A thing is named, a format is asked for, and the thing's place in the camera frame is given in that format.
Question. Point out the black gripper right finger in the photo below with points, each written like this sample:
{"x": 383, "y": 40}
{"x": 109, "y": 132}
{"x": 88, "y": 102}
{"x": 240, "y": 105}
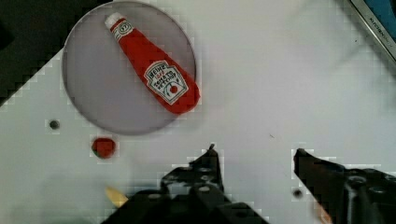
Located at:
{"x": 349, "y": 196}

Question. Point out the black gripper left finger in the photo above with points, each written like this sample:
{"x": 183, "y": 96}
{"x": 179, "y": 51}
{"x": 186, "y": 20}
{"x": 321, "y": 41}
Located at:
{"x": 204, "y": 170}

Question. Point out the red plush ketchup bottle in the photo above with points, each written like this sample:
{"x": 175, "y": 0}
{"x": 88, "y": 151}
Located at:
{"x": 164, "y": 78}

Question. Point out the round grey plate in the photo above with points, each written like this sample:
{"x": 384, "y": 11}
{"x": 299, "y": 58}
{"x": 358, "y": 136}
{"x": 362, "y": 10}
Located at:
{"x": 100, "y": 81}

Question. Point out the yellow banana toy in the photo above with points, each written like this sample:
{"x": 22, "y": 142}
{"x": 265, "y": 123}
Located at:
{"x": 116, "y": 197}

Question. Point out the small red tomato toy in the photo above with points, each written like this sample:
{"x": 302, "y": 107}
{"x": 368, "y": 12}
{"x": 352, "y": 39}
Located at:
{"x": 103, "y": 148}

